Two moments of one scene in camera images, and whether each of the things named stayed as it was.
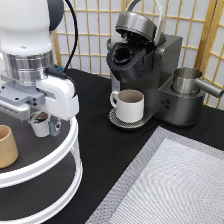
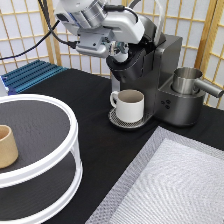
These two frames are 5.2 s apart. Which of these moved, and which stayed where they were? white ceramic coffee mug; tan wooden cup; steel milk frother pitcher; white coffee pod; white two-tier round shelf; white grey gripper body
Moved: white coffee pod; white grey gripper body
Stayed: white ceramic coffee mug; tan wooden cup; white two-tier round shelf; steel milk frother pitcher
